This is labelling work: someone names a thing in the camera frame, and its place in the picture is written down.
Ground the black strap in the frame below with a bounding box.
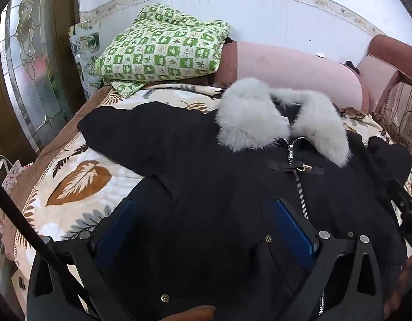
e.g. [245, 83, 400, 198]
[0, 175, 96, 311]

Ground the black coat with fur collar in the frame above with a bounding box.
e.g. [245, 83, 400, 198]
[78, 78, 412, 321]

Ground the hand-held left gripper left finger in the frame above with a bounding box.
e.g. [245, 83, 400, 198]
[29, 199, 138, 321]

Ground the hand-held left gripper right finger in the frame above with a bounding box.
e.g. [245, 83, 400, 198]
[273, 198, 384, 321]

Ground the person's right hand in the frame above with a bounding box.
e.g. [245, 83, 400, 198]
[383, 256, 412, 312]

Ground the pink bolster pillow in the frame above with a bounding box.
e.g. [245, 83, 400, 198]
[214, 40, 364, 111]

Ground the brown striped cushion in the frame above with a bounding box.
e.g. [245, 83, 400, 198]
[373, 82, 412, 154]

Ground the wooden door frame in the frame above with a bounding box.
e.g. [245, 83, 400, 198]
[0, 0, 89, 181]

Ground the floral patterned paper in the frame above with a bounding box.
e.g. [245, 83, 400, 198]
[69, 20, 104, 97]

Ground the leaf print blanket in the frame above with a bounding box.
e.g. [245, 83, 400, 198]
[12, 83, 412, 275]

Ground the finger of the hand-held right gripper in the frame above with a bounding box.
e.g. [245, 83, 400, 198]
[387, 177, 412, 246]

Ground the green checked cloth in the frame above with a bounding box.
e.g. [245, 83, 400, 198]
[95, 3, 231, 99]

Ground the stained glass door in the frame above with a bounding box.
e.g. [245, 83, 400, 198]
[0, 0, 82, 151]

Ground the white paper bag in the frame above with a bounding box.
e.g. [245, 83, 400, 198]
[0, 154, 34, 228]

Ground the pink upholstered headboard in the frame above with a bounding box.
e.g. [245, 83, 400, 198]
[356, 34, 412, 114]

